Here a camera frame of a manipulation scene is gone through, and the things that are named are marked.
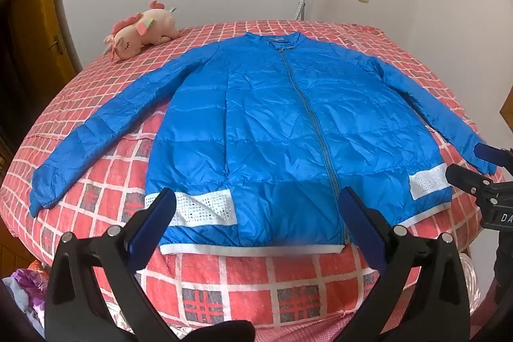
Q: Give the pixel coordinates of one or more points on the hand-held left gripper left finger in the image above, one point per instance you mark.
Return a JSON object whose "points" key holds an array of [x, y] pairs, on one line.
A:
{"points": [[154, 224]]}

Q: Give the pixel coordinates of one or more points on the blue puffer jacket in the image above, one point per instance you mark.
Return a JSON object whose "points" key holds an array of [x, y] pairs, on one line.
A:
{"points": [[272, 117]]}

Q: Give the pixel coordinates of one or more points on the bed with red plaid sheet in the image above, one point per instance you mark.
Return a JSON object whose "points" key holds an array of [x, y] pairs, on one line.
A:
{"points": [[240, 286]]}

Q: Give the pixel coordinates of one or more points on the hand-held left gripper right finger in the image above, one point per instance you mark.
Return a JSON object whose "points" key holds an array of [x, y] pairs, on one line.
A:
{"points": [[360, 230]]}

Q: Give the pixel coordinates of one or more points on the pink unicorn plush toy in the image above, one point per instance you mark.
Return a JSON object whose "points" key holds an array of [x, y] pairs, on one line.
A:
{"points": [[140, 31]]}

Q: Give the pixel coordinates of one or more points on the clear plastic bag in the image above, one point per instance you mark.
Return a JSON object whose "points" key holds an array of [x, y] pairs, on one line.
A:
{"points": [[475, 278]]}

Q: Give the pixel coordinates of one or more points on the orange wooden object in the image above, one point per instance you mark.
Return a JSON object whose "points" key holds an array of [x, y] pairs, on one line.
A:
{"points": [[507, 111]]}

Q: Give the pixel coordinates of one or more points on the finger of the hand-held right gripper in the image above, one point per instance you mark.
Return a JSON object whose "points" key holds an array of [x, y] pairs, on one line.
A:
{"points": [[487, 153], [467, 179]]}

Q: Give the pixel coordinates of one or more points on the brown wooden door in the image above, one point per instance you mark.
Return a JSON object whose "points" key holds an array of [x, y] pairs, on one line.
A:
{"points": [[36, 45]]}

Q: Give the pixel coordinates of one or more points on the colourful crumpled cloth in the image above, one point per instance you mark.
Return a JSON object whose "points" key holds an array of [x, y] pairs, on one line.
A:
{"points": [[24, 286]]}

